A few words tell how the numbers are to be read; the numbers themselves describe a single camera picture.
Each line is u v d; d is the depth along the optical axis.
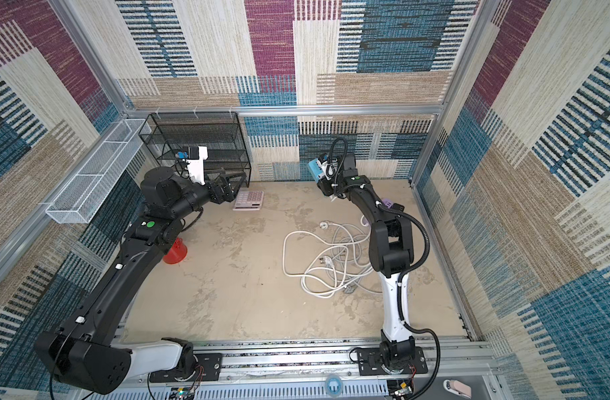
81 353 0.37
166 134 1.00
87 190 0.73
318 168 0.97
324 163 0.89
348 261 0.91
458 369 0.73
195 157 0.59
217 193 0.60
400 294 0.60
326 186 0.90
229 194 0.61
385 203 0.65
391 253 0.59
